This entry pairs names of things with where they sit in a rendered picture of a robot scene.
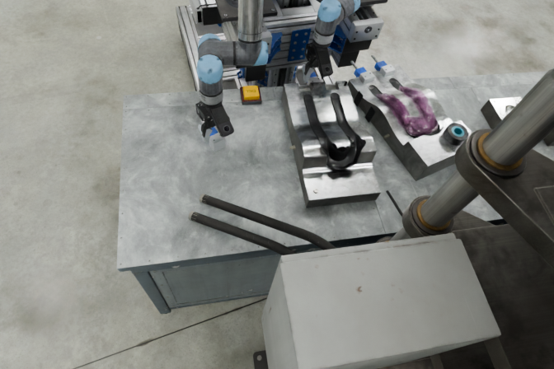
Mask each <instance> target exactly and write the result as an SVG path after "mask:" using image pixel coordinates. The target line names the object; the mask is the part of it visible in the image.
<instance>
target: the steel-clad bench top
mask: <svg viewBox="0 0 554 369"><path fill-rule="evenodd" d="M547 72H548V71H547ZM547 72H519V73H504V74H489V75H475V76H460V77H432V78H417V79H411V80H412V81H413V82H415V83H417V84H419V85H422V86H425V87H427V88H429V89H430V90H431V91H432V92H433V93H434V94H435V96H436V97H437V99H438V100H439V103H440V104H441V105H442V107H443V109H444V111H445V113H446V115H447V116H448V117H449V118H450V119H451V120H452V121H453V122H454V123H455V122H458V121H459V120H461V121H463V122H464V124H465V125H466V126H467V127H468V128H469V129H470V130H471V132H472V133H473V132H474V131H476V130H478V129H483V128H491V127H490V126H489V124H488V123H487V121H486V119H485V117H484V115H483V113H482V112H481V108H482V107H483V106H484V104H485V103H486V102H487V101H488V100H489V99H500V98H512V97H521V99H523V97H524V96H525V95H526V94H527V93H528V92H529V91H530V90H531V89H532V88H533V87H534V86H535V84H536V83H537V82H538V81H539V80H540V79H541V78H542V77H543V76H544V75H545V74H546V73H547ZM283 88H284V87H283V86H273V87H260V91H261V99H262V103H261V104H255V105H242V98H241V93H240V89H228V90H223V102H222V104H223V108H224V109H225V111H226V113H227V114H228V116H229V118H230V122H231V124H232V126H233V128H234V132H233V133H232V134H230V135H228V136H227V137H225V138H226V147H223V148H221V149H219V150H217V151H216V152H214V151H213V150H212V148H211V147H210V145H209V142H207V143H205V142H204V140H203V138H202V134H201V132H200V131H199V128H198V126H199V124H200V125H202V123H201V122H200V121H201V119H200V117H199V116H198V115H197V114H196V107H195V104H197V103H199V102H200V98H199V92H198V91H185V92H171V93H156V94H142V95H127V96H124V103H123V123H122V145H121V166H120V207H119V228H118V250H117V269H123V268H130V267H137V266H144V265H150V264H162V263H169V262H175V261H182V260H188V259H200V258H207V257H214V256H220V255H232V254H239V253H245V252H252V251H258V250H268V249H267V248H265V247H262V246H260V245H256V244H254V243H251V242H249V241H245V240H243V239H241V238H238V237H235V236H232V235H229V234H227V233H225V232H222V231H219V230H216V229H213V228H212V227H207V226H206V225H203V224H200V223H198V222H194V221H192V220H190V219H189V218H188V216H189V214H190V212H191V211H194V212H197V213H200V214H203V215H205V216H207V217H211V218H214V219H216V220H219V221H221V222H225V223H227V224H230V225H233V226H235V227H239V228H241V229H243V230H246V231H250V232H252V233H255V234H257V235H259V236H263V237H266V238H268V239H271V240H273V241H276V242H279V243H280V244H282V245H285V246H287V247H290V246H296V245H309V244H312V243H310V242H308V241H306V240H303V239H301V238H298V237H296V236H292V235H290V234H287V233H285V232H282V231H278V230H276V229H274V228H271V227H268V226H265V225H262V224H260V223H258V222H253V221H251V220H249V219H246V218H244V217H240V216H238V215H235V214H232V213H229V212H226V211H223V210H222V209H219V208H215V207H213V206H210V205H208V204H205V203H201V202H200V195H201V194H207V195H209V196H211V197H214V198H216V199H221V200H223V201H225V202H228V203H232V204H235V205H237V206H239V207H242V208H246V209H249V210H251V211H253V212H256V213H260V214H263V215H265V216H267V217H272V218H274V219H277V220H279V221H282V222H286V223H288V224H290V225H293V226H296V227H300V228H302V229H304V230H307V231H310V232H312V233H314V234H316V235H318V236H320V237H322V238H323V239H325V240H326V241H340V240H347V239H354V238H360V237H366V236H379V235H385V234H392V233H397V232H398V231H399V230H400V229H401V228H402V227H403V224H402V217H401V214H400V213H399V212H398V210H397V208H396V207H395V205H394V203H393V202H392V200H391V199H390V197H389V196H388V194H387V192H386V191H387V190H388V191H389V192H390V194H391V196H392V197H393V198H394V200H395V202H396V203H397V205H398V207H399V208H400V209H401V211H402V213H404V210H405V209H406V208H407V207H408V205H409V204H410V203H411V202H412V201H413V200H414V199H415V198H417V197H420V196H422V195H430V196H431V195H432V194H433V193H434V192H435V191H436V190H437V189H438V188H439V187H440V186H441V185H442V184H443V182H444V181H445V180H446V179H447V178H448V177H449V176H450V175H451V174H452V173H453V172H454V171H455V170H456V169H457V167H456V165H455V164H453V165H451V166H449V167H446V168H444V169H442V170H440V171H437V172H435V173H434V174H432V175H428V176H426V177H425V178H423V179H420V180H417V181H415V180H414V178H413V177H412V176H411V174H410V173H409V171H408V170H407V169H406V168H405V167H404V165H403V164H402V163H401V161H400V160H399V159H398V157H397V156H396V154H395V153H394V152H393V150H392V149H391V148H390V147H389V146H388V144H387V143H386V141H385V140H384V139H383V137H382V136H381V134H380V133H379V132H378V130H377V129H376V128H375V127H374V126H373V124H372V123H371V121H370V122H368V120H367V119H366V118H365V115H366V114H365V113H364V112H363V111H362V110H361V108H360V107H359V106H356V104H354V106H355V109H356V112H357V115H358V117H359V121H360V123H361V124H362V125H363V126H364V128H365V129H366V130H367V131H368V132H369V134H370V135H371V136H372V138H373V141H374V144H375V147H376V149H377V151H376V154H375V156H374V158H373V161H372V166H373V171H374V174H375V176H376V179H377V182H378V186H379V188H380V190H381V194H380V195H379V196H378V198H377V199H376V200H372V201H364V202H357V203H343V204H335V205H327V206H321V207H313V208H306V205H305V201H304V197H303V191H302V187H301V183H300V179H299V175H298V169H297V165H296V161H295V157H294V154H293V149H289V147H291V146H292V143H291V139H290V136H289V129H288V125H287V121H286V118H285V113H284V107H283V103H282V100H281V98H282V93H283ZM463 210H464V211H466V212H468V213H470V214H472V215H474V216H476V217H479V218H481V219H483V220H485V221H494V220H500V219H504V218H503V217H502V216H501V215H500V214H499V213H498V212H497V211H496V210H495V209H494V208H493V207H492V206H491V205H490V204H489V203H488V202H487V201H485V199H484V198H483V197H482V196H480V195H478V196H477V197H476V198H475V199H473V200H472V201H471V202H470V203H469V204H468V205H467V206H466V207H465V208H464V209H463Z"/></svg>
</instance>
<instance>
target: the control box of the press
mask: <svg viewBox="0 0 554 369"><path fill-rule="evenodd" d="M261 321H262V328H263V334H264V340H265V350H264V351H259V352H255V353H254V354H253V361H254V368H255V369H378V368H382V367H390V366H395V365H399V364H402V363H406V362H411V361H414V360H417V359H420V358H423V357H428V356H432V355H435V354H438V353H443V352H446V351H449V350H452V349H455V348H460V347H463V346H467V345H469V344H473V343H478V342H481V341H484V340H487V339H493V338H495V337H499V336H500V335H501V332H500V329H499V327H498V324H497V323H496V321H495V317H494V316H493V313H492V311H491V308H490V306H489V304H488V301H487V299H486V296H485V294H484V292H483V290H482V288H481V284H480V283H479V281H478V278H477V276H476V273H475V271H474V269H473V267H472V264H471V261H470V259H469V258H468V255H467V252H466V250H465V248H464V246H463V243H462V241H461V240H460V239H456V237H455V235H454V234H453V233H448V234H443V235H436V236H424V237H418V238H411V239H405V240H399V241H387V242H380V243H374V244H367V245H356V246H350V247H343V248H337V249H330V250H319V251H313V252H306V253H300V254H293V255H282V256H281V258H280V261H279V265H278V268H277V270H276V273H275V277H274V280H273V282H272V285H271V288H270V292H269V295H268V297H267V300H266V303H265V306H264V309H263V315H262V317H261Z"/></svg>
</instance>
